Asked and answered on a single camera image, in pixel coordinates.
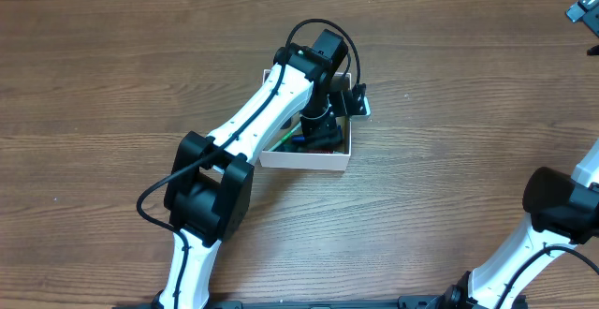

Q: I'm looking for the green white toothbrush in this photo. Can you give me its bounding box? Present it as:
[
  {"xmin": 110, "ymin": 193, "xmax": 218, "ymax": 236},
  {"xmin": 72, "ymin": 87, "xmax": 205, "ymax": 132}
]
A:
[{"xmin": 269, "ymin": 123, "xmax": 301, "ymax": 152}]

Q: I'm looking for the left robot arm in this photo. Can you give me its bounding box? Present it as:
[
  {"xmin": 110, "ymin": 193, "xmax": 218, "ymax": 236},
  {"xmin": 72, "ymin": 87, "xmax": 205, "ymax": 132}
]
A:
[{"xmin": 152, "ymin": 29, "xmax": 364, "ymax": 308}]

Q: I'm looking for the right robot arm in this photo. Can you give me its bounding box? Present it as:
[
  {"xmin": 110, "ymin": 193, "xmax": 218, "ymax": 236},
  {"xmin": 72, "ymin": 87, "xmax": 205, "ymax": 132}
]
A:
[{"xmin": 427, "ymin": 144, "xmax": 598, "ymax": 309}]

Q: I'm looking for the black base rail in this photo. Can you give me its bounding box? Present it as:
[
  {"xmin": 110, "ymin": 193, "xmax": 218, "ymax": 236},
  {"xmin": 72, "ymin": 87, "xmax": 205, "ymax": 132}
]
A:
[{"xmin": 111, "ymin": 294, "xmax": 530, "ymax": 309}]

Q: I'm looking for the red green toothpaste tube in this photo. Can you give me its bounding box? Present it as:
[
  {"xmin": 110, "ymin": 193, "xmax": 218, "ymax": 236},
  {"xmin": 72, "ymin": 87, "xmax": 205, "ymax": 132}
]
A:
[{"xmin": 280, "ymin": 143, "xmax": 345, "ymax": 155}]

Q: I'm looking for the white cardboard box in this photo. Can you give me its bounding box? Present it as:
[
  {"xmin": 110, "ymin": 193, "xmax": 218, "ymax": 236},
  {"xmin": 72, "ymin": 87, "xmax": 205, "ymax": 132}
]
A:
[{"xmin": 256, "ymin": 66, "xmax": 351, "ymax": 171}]

